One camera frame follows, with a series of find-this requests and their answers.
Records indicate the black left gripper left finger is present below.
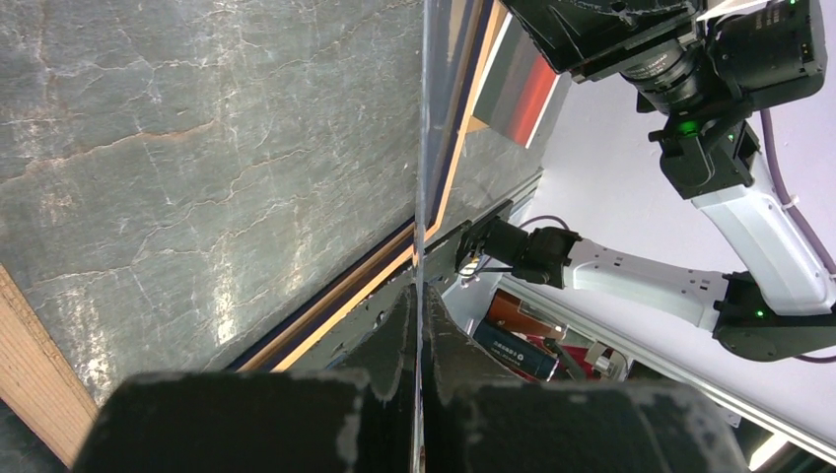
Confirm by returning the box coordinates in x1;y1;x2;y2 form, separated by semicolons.
73;285;418;472

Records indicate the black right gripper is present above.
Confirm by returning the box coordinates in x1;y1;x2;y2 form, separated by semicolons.
503;0;828;116

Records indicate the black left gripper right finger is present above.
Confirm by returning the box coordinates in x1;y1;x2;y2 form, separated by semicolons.
421;286;747;472

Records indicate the red sunset photo print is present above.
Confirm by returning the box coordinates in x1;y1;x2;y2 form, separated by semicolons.
472;17;558;149

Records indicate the wooden picture frame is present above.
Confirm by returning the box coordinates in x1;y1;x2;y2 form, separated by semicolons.
1;1;492;472

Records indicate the person in red shirt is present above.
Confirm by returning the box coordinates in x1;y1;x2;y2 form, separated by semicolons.
523;335;631;381

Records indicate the brown cardboard backing board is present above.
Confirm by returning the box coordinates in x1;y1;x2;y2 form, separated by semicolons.
466;116;489;133

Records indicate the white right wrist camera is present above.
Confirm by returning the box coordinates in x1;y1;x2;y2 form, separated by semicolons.
697;0;768;22

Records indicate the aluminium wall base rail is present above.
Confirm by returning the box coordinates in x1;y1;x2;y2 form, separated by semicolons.
509;169;542;224

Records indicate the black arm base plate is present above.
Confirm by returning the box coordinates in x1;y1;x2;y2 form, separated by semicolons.
423;199;514;292

